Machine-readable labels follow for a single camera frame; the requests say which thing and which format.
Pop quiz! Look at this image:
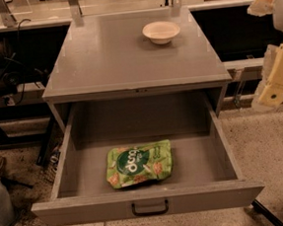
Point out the open grey top drawer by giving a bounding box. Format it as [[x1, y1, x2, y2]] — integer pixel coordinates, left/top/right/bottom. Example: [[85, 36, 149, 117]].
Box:
[[33, 91, 263, 226]]

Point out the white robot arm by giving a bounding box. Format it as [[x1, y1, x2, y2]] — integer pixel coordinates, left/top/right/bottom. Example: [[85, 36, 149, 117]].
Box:
[[248, 0, 283, 112]]

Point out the black cable on left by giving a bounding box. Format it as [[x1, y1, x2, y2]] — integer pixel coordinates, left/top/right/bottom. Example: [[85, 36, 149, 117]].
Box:
[[0, 17, 49, 108]]

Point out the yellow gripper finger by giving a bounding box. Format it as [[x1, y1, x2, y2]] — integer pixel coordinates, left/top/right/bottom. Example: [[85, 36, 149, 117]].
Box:
[[257, 43, 283, 108], [248, 0, 274, 17]]

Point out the white paper bowl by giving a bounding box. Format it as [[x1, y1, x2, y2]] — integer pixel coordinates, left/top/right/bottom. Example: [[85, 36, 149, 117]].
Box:
[[142, 21, 180, 45]]

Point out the black drawer handle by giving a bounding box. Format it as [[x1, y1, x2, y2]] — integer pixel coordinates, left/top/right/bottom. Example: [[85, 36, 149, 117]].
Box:
[[131, 200, 170, 217]]

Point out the grey cabinet counter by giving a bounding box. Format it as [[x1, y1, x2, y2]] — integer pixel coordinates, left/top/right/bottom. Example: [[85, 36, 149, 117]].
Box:
[[43, 6, 231, 129]]

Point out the green rice chip bag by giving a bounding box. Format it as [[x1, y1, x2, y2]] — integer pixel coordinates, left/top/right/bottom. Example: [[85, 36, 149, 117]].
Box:
[[106, 139, 174, 189]]

